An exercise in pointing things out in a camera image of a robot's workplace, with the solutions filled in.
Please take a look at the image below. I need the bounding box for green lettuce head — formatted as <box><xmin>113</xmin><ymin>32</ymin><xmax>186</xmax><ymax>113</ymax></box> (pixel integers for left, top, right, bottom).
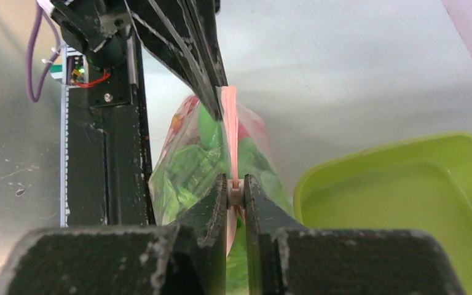
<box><xmin>154</xmin><ymin>106</ymin><xmax>294</xmax><ymax>295</ymax></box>

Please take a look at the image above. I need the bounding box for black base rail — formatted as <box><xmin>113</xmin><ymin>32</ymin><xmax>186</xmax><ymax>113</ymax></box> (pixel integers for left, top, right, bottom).
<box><xmin>60</xmin><ymin>37</ymin><xmax>155</xmax><ymax>227</ymax></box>

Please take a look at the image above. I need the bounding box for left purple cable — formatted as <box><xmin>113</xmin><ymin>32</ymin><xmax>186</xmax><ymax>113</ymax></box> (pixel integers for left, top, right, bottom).
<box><xmin>25</xmin><ymin>0</ymin><xmax>64</xmax><ymax>103</ymax></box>

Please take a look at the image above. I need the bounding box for clear pink zip bag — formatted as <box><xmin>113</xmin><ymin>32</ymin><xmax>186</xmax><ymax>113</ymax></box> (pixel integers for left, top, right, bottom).
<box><xmin>148</xmin><ymin>85</ymin><xmax>296</xmax><ymax>295</ymax></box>

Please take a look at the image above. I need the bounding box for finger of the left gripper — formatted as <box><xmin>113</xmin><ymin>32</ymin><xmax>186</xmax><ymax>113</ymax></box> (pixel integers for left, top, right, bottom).
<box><xmin>179</xmin><ymin>1</ymin><xmax>228</xmax><ymax>87</ymax></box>
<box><xmin>126</xmin><ymin>0</ymin><xmax>223</xmax><ymax>120</ymax></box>

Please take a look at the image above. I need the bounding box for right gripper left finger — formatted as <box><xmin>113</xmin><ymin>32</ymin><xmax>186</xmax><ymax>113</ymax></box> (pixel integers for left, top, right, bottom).
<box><xmin>0</xmin><ymin>175</ymin><xmax>227</xmax><ymax>294</ymax></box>

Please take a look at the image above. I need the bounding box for green plastic tray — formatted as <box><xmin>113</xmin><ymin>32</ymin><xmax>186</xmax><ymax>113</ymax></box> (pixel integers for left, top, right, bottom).
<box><xmin>293</xmin><ymin>133</ymin><xmax>472</xmax><ymax>294</ymax></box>

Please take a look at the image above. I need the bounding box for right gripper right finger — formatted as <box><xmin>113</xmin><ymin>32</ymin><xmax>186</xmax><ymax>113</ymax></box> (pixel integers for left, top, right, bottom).
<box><xmin>244</xmin><ymin>175</ymin><xmax>464</xmax><ymax>294</ymax></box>

